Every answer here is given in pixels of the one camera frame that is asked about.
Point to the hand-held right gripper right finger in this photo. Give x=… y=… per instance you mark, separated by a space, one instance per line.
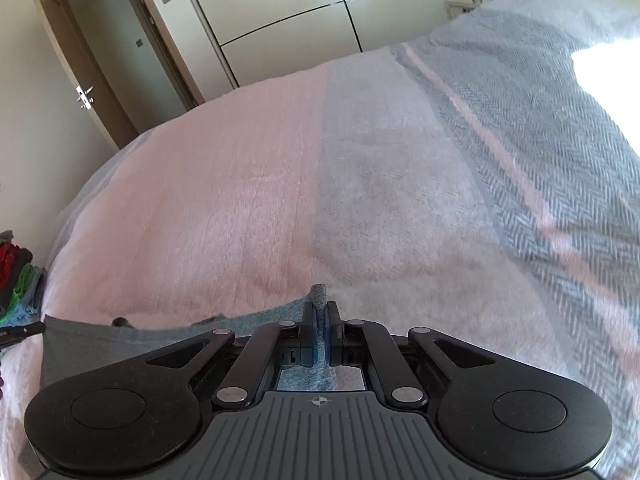
x=334 y=332

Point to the pink grey striped blanket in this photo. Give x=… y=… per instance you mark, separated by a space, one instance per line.
x=300 y=185

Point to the red folded sweater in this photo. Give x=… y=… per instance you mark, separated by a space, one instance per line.
x=7 y=257

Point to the green folded garment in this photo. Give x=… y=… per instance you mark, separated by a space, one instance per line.
x=27 y=280

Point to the cream wardrobe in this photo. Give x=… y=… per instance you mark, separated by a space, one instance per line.
x=300 y=5

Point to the blue folded jeans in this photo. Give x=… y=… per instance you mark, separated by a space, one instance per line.
x=35 y=295

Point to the brown door frame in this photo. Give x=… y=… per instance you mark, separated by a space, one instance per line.
x=165 y=45

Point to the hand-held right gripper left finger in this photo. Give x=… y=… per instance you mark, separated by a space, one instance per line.
x=311 y=332

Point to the grey knit sweater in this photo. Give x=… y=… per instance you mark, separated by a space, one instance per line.
x=100 y=347

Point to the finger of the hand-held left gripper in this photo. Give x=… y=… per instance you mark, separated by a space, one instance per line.
x=22 y=333

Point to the brown wooden door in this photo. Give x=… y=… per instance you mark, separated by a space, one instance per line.
x=85 y=60

